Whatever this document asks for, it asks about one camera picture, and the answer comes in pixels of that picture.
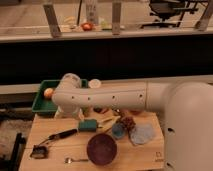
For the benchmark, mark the wooden spatula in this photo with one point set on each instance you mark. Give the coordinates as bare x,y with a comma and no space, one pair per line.
105,124

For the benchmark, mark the black office chair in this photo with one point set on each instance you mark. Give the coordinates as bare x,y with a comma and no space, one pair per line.
165,9

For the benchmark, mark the orange apple in tray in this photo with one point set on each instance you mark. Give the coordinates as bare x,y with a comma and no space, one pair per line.
48,92

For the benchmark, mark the black handled brush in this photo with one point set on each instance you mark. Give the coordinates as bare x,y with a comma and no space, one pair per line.
40,151

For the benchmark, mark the blue round object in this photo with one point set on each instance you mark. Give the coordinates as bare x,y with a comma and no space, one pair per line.
118,131

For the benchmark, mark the orange carrot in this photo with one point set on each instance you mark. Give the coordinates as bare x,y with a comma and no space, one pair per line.
104,110

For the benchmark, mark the green plastic tray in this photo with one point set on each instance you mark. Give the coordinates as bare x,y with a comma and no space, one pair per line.
41,105

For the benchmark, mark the silver fork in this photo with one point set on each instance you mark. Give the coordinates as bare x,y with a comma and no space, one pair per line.
71,160

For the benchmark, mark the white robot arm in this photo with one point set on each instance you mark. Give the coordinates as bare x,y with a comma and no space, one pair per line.
188,109

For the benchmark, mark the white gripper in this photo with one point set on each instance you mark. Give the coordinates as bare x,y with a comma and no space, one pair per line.
75,113

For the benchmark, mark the white cylindrical cup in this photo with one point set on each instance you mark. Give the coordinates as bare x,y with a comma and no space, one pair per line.
94,83

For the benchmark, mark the small metal round object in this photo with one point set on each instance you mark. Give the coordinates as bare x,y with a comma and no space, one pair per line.
117,111

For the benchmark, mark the light blue cloth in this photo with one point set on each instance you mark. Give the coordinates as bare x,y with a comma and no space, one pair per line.
142,134

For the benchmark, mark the green sponge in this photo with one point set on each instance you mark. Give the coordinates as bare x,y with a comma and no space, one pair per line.
87,125

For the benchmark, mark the purple bowl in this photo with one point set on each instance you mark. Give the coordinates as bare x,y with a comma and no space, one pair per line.
101,149

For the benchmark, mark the red fruit on far shelf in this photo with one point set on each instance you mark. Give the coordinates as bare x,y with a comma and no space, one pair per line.
87,26

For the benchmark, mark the orange brown bowl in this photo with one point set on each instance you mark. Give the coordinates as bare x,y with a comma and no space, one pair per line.
134,112

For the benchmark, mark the brown pine cone object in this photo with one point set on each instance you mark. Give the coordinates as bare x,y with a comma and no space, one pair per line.
128,123

